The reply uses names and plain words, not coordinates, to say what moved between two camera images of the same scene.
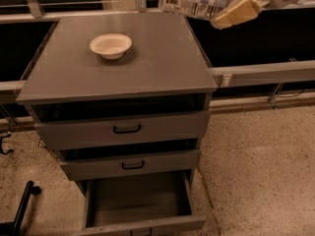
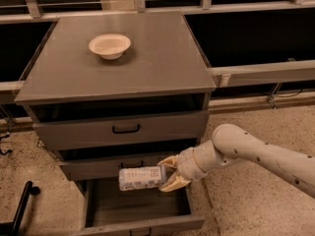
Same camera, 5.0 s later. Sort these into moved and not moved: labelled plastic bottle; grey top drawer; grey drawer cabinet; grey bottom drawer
Moved: labelled plastic bottle
Not moved: grey top drawer; grey bottom drawer; grey drawer cabinet
